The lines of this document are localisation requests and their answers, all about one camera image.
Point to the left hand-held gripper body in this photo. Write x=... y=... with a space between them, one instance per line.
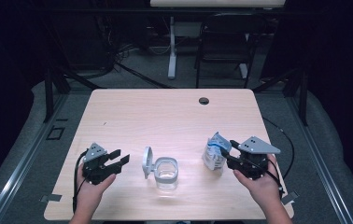
x=96 y=165

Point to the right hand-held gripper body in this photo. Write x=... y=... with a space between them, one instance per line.
x=254 y=163

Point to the white and blue powder bag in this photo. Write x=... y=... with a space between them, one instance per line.
x=214 y=155

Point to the clear plastic container with lid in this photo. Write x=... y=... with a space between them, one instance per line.
x=166 y=174

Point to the person's right hand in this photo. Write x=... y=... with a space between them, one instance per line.
x=265 y=188

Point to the person's left hand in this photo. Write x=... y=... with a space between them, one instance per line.
x=89 y=191

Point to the grey tape strip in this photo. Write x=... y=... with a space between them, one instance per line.
x=289 y=198
x=51 y=197

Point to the black table grommet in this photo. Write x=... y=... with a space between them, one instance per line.
x=204 y=100

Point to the black folding chair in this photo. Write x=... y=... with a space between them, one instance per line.
x=227 y=40

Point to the white background desk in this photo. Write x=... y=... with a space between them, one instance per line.
x=215 y=2

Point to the black floor outlet frame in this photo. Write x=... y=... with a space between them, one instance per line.
x=47 y=135

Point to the aluminium floor rail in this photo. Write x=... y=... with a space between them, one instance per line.
x=321 y=165
x=19 y=165

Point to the black metal frame post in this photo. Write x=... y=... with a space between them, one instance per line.
x=49 y=93
x=303 y=93

